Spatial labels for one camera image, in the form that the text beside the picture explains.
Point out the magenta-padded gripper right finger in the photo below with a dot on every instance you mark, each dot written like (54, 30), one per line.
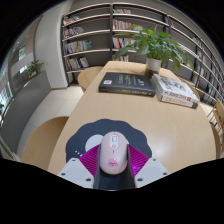
(150, 171)

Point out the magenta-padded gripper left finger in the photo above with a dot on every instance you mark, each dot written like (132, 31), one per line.
(75, 171)

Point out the pink computer mouse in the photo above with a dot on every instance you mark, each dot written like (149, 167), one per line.
(114, 153)

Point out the dark cloud-shaped mouse pad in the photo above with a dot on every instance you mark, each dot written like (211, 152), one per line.
(83, 133)

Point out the book with red-lettered spine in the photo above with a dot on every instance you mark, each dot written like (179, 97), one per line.
(180, 101)

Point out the white illustrated-cover book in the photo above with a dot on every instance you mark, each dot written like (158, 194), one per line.
(173, 87)

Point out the slatted light wooden chairs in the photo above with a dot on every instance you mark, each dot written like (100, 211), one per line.
(217, 111)

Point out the black hardcover book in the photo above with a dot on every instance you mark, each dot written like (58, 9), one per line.
(126, 83)

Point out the small green floor plant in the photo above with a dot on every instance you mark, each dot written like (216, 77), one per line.
(35, 68)

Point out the potted green plant, white pot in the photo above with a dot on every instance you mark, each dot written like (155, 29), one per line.
(156, 46)

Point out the grey bookshelf unit with books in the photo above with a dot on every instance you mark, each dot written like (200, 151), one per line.
(90, 36)

